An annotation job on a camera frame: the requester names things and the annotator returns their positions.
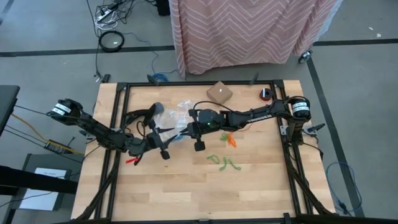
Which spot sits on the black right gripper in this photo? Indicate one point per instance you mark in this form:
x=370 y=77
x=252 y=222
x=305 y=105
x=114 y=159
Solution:
x=208 y=119

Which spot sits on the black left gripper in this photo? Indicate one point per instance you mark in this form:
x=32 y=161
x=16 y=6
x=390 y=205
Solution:
x=149 y=143

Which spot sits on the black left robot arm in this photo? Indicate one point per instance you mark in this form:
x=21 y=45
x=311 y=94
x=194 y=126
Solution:
x=93 y=127

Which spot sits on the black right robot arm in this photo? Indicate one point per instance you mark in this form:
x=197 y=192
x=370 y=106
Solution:
x=258 y=116

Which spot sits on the orange rubber band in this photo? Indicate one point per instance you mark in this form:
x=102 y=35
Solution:
x=231 y=140

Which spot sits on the long green rubber band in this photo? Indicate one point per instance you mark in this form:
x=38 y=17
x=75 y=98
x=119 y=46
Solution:
x=237 y=168

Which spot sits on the small cardboard box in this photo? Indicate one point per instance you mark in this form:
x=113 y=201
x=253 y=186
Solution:
x=219 y=93

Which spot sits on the black table clamp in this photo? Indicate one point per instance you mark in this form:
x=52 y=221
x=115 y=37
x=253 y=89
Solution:
x=106 y=78
x=153 y=80

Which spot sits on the red black tape roll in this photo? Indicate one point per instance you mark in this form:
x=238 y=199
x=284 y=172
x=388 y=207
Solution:
x=265 y=95

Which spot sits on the black and yellow device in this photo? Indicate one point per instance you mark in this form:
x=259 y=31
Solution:
x=57 y=147

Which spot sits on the pink chevron cloth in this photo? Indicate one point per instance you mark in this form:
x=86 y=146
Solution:
x=242 y=31

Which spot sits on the grey cabinet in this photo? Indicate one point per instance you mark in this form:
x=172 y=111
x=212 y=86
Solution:
x=46 y=161

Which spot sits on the black box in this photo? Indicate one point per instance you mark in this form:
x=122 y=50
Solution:
x=163 y=7

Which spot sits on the white power strip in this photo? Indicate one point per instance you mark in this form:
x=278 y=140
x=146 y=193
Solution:
x=104 y=15

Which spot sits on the silver caster wheel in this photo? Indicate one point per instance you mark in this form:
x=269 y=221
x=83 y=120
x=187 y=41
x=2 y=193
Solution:
x=305 y=56

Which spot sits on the white paper sheet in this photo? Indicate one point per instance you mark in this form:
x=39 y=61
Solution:
x=40 y=200

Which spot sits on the black bar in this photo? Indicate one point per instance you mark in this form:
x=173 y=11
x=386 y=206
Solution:
x=31 y=180

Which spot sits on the black desk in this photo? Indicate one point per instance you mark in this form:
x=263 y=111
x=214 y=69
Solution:
x=7 y=102

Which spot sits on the black aluminium table frame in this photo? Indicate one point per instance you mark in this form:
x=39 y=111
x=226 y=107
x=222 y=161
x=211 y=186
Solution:
x=140 y=83

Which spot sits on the silver mounting bracket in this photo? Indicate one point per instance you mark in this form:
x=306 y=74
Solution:
x=283 y=129

